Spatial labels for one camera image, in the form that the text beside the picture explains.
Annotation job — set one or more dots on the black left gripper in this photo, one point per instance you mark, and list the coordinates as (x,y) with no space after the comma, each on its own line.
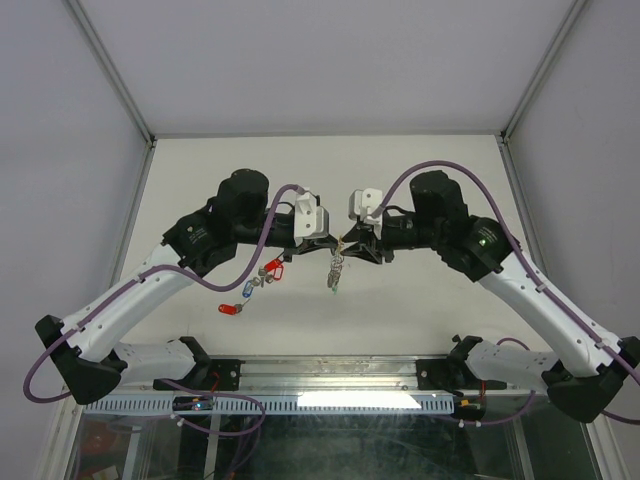
(329,243)

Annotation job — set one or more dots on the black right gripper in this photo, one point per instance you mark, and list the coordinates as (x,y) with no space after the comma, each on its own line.
(364,249)

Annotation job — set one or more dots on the large grey keyring yellow handle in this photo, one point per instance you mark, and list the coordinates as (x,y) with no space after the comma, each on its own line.
(336,265)

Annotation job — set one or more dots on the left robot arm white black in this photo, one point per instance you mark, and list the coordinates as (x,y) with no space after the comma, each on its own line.
(217,246)

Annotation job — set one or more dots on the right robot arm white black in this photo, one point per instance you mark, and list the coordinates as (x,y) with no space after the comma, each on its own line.
(585,365)

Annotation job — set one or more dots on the red key tag white label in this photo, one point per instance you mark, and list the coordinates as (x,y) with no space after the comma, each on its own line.
(277,273)

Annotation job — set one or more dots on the red solid key tag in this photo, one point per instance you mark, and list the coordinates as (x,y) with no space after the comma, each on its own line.
(273,265)

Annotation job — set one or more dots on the silver key pair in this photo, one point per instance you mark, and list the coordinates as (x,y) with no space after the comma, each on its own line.
(263,277)

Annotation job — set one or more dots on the blue key tag with key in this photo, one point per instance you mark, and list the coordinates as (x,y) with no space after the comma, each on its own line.
(248,289)

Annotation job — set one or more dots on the red key tag with key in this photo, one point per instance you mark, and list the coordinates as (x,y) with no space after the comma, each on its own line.
(232,309)

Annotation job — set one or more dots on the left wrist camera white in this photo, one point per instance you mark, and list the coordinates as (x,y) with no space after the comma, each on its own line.
(311,219)

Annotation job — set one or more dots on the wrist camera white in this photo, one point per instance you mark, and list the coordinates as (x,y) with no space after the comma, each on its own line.
(363,203)
(311,219)

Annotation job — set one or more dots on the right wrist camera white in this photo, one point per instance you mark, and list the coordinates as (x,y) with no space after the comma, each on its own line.
(363,203)

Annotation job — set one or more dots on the aluminium mounting rail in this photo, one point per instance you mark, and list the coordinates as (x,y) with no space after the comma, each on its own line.
(300,372)

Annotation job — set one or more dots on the grey slotted cable duct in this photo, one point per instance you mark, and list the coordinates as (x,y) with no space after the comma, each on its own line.
(303,404)

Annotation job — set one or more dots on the left aluminium frame post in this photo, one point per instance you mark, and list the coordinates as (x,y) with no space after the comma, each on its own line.
(110,71)

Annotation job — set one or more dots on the aluminium frame post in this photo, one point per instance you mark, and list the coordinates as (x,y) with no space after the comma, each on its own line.
(545,66)
(110,71)

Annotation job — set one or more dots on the right aluminium frame post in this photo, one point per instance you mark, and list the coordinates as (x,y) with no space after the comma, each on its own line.
(545,66)

